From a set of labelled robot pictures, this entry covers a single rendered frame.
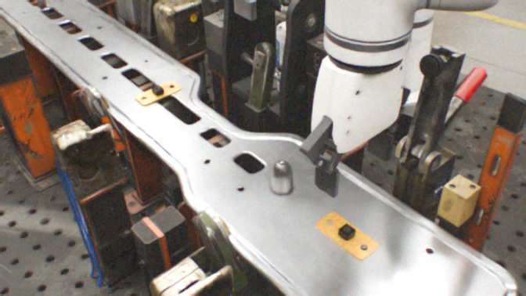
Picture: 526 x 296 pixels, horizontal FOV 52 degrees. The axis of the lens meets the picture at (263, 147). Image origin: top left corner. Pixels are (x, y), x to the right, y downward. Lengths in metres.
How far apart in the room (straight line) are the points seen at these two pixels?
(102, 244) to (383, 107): 0.62
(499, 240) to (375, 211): 0.48
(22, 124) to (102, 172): 0.39
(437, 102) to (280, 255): 0.28
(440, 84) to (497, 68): 2.49
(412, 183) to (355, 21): 0.35
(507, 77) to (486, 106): 1.58
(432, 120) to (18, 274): 0.84
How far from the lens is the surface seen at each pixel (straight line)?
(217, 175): 0.82
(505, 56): 3.33
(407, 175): 0.79
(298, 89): 0.96
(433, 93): 0.73
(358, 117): 0.55
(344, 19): 0.50
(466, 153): 1.38
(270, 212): 0.75
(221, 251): 0.62
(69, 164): 0.88
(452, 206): 0.74
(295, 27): 0.89
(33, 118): 1.28
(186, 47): 1.18
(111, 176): 0.93
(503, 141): 0.70
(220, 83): 1.15
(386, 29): 0.50
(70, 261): 1.16
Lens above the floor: 1.54
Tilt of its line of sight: 39 degrees down
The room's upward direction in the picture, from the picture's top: 2 degrees counter-clockwise
